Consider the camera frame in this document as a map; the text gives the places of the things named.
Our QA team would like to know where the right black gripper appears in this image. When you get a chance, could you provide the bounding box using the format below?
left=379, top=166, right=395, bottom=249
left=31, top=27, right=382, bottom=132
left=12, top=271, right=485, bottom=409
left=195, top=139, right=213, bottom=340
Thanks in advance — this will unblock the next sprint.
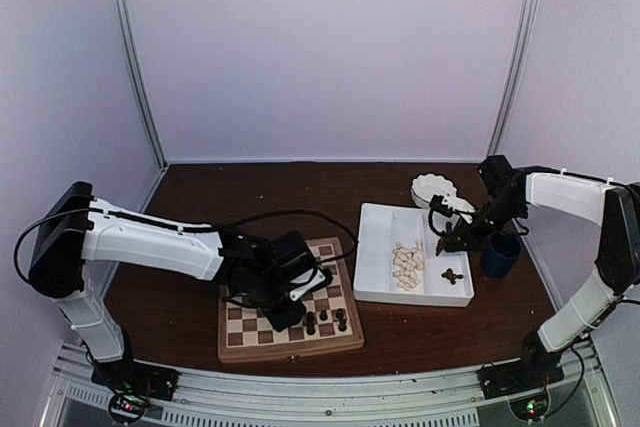
left=445, top=195, right=526, bottom=252

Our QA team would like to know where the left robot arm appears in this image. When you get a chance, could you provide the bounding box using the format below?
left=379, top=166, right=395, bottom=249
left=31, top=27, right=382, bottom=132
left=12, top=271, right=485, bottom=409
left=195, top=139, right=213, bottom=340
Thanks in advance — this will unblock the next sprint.
left=27, top=181, right=331, bottom=391

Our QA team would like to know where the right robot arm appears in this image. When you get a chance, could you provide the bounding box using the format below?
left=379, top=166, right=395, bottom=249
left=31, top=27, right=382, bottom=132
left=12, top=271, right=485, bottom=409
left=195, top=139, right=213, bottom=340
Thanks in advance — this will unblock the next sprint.
left=428, top=155, right=639, bottom=389

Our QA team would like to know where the pile of dark chess pieces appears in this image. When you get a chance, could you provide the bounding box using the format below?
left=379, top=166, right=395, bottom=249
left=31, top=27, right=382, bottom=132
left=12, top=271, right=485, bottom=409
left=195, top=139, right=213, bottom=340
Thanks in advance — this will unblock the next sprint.
left=441, top=268, right=464, bottom=285

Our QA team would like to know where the wooden chess board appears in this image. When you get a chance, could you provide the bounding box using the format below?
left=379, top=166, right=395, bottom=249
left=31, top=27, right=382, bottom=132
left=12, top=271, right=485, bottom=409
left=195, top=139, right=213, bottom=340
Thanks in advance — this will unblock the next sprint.
left=217, top=237, right=365, bottom=364

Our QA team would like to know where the pile of white chess pieces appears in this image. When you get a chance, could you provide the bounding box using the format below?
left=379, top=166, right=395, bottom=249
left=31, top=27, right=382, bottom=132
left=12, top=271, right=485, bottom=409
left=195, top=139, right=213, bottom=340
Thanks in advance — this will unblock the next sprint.
left=392, top=240, right=426, bottom=291

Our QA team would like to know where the dark blue cup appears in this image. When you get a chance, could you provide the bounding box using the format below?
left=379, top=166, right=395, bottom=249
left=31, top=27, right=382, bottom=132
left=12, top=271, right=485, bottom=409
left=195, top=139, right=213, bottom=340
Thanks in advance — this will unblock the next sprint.
left=481, top=232, right=522, bottom=278

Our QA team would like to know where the white scalloped ceramic bowl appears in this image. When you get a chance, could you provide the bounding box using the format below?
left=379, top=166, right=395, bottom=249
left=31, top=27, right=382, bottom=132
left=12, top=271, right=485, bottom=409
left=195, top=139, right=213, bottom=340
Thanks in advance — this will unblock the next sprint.
left=410, top=173, right=457, bottom=208

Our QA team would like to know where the white divided plastic tray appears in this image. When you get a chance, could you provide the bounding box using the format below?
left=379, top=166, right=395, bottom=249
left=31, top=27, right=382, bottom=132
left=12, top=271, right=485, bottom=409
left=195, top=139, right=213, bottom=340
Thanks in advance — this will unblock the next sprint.
left=353, top=203, right=475, bottom=307

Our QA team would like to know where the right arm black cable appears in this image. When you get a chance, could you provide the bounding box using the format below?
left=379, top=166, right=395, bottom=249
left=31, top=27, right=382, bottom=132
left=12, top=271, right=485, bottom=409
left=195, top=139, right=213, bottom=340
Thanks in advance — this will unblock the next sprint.
left=425, top=201, right=476, bottom=238

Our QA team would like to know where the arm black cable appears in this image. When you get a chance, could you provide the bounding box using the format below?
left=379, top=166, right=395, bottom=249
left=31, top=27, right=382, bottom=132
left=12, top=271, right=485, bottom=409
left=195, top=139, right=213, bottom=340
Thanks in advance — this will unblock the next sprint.
left=13, top=209, right=361, bottom=288
left=425, top=201, right=476, bottom=238

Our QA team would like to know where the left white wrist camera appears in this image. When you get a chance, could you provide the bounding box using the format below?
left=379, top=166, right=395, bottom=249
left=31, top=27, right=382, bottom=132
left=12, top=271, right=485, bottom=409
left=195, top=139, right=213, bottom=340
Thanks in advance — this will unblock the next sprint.
left=288, top=268, right=333, bottom=302

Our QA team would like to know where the front aluminium rail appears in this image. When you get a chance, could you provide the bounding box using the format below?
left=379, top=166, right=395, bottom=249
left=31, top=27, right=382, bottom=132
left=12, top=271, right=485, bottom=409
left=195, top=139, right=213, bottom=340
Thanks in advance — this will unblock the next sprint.
left=35, top=342, right=621, bottom=426

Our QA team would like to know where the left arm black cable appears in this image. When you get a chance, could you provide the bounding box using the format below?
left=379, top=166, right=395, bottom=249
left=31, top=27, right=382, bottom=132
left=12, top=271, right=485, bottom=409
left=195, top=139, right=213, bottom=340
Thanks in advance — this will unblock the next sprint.
left=13, top=209, right=361, bottom=288

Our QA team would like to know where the right aluminium frame post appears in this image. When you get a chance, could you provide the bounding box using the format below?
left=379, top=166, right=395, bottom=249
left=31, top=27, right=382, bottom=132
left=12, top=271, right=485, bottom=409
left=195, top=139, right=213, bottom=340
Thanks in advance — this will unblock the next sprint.
left=486, top=0, right=539, bottom=156

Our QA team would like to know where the aluminium frame post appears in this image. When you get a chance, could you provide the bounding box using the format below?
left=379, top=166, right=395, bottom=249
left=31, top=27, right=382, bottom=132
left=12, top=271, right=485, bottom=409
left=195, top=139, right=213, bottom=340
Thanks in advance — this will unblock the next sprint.
left=486, top=0, right=539, bottom=156
left=113, top=0, right=168, bottom=170

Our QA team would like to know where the left aluminium frame post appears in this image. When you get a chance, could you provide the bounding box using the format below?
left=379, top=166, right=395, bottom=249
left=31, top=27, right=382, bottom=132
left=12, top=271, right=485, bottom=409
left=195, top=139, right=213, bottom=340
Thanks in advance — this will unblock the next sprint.
left=113, top=0, right=168, bottom=170

